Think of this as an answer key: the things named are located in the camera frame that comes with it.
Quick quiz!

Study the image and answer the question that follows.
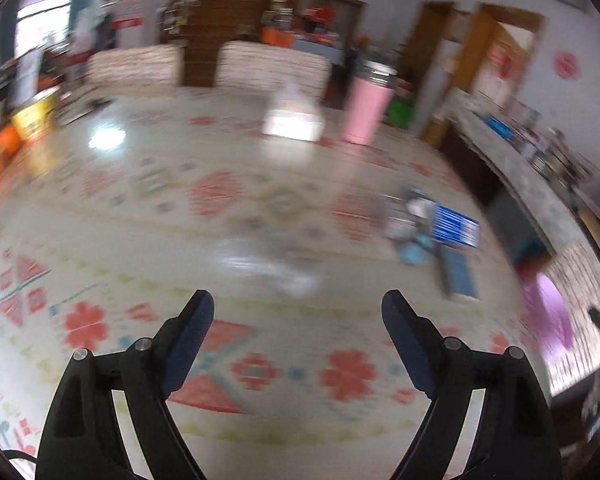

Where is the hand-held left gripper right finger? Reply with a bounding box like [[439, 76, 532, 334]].
[[381, 289, 563, 480]]

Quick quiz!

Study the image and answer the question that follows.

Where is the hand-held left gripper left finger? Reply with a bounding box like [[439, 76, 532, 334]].
[[34, 289, 216, 480]]

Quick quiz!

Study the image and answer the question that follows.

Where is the purple plastic basket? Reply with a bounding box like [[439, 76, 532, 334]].
[[522, 272, 576, 351]]

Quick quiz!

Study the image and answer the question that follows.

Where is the blue tan-edged carton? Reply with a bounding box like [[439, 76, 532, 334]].
[[437, 247, 481, 301]]

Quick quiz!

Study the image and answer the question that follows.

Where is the brick-pattern covered chair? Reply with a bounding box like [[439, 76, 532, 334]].
[[545, 240, 600, 396]]

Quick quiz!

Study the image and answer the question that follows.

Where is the small grey carton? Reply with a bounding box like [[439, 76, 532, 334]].
[[385, 195, 417, 241]]

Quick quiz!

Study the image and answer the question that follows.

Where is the blue barcode carton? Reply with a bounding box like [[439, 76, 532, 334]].
[[432, 205, 481, 248]]

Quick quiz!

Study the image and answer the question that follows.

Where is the patterned tablecloth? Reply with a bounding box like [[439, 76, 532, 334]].
[[0, 95, 556, 480]]

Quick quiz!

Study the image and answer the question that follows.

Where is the dark wooden sideboard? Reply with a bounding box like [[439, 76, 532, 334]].
[[437, 125, 551, 261]]

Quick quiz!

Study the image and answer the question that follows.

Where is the green bag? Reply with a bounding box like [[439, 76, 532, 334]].
[[387, 97, 413, 128]]

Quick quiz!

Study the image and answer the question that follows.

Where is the blue packet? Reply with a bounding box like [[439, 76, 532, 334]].
[[485, 116, 516, 138]]

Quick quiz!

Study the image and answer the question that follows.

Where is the pink thermos bottle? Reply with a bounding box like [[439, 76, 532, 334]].
[[341, 60, 398, 145]]

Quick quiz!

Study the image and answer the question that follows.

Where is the white tissue box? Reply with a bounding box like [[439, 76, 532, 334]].
[[261, 82, 325, 142]]

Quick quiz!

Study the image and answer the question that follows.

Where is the yellow box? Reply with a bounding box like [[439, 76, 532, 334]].
[[12, 87, 61, 141]]

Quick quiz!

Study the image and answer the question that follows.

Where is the left woven chair back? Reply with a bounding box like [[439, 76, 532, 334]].
[[87, 45, 181, 88]]

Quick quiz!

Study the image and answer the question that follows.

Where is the woven chair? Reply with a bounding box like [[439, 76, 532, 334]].
[[87, 45, 181, 88], [215, 41, 331, 101]]

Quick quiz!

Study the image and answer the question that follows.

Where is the right woven chair back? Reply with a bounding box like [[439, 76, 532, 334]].
[[215, 41, 331, 101]]

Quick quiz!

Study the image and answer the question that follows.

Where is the wooden door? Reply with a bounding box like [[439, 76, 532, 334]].
[[472, 5, 546, 96]]

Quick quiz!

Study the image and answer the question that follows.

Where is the wooden staircase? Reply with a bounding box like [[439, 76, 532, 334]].
[[162, 0, 341, 86]]

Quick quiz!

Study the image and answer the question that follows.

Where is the blue curtain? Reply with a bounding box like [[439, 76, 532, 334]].
[[70, 0, 93, 51]]

